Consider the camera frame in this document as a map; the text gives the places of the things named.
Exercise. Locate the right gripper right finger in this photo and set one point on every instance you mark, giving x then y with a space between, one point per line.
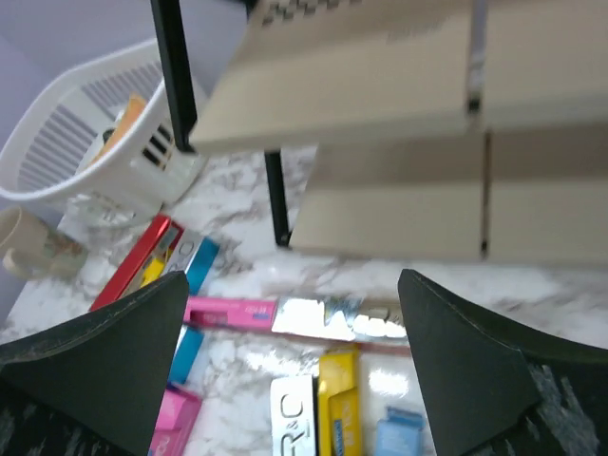
493 386

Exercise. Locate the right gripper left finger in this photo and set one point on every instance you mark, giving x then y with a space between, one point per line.
94 384

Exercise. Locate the silver blue toothpaste box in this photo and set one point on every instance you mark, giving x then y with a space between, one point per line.
293 415
186 352
194 254

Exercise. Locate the pink toothpaste box horizontal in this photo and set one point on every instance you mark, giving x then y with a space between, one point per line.
232 313

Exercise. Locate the pink toothpaste box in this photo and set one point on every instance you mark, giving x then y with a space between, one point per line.
177 416

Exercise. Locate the black three-tier shelf rack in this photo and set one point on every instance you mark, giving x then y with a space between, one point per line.
457 130

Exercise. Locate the light blue toothpaste box centre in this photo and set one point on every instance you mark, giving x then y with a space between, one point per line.
399 434

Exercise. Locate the yellow toothpaste box upper left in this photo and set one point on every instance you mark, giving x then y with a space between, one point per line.
153 269

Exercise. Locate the yellow toothpaste box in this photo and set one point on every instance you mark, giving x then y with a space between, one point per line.
153 269
338 416

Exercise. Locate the red toothpaste box left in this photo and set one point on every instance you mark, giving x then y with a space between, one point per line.
157 241

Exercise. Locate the silver red toothpaste box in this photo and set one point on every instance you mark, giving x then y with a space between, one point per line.
375 325

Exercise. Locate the yellow toothpaste box centre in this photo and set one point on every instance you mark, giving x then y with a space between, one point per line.
338 416

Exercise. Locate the beige ceramic mug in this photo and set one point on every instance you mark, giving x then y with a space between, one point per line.
31 249

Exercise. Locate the white plastic basket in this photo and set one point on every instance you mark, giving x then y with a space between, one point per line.
47 157

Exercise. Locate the black item in basket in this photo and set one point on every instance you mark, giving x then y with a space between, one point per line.
107 134

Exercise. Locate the orange woven fan mat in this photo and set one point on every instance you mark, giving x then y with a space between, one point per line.
134 109

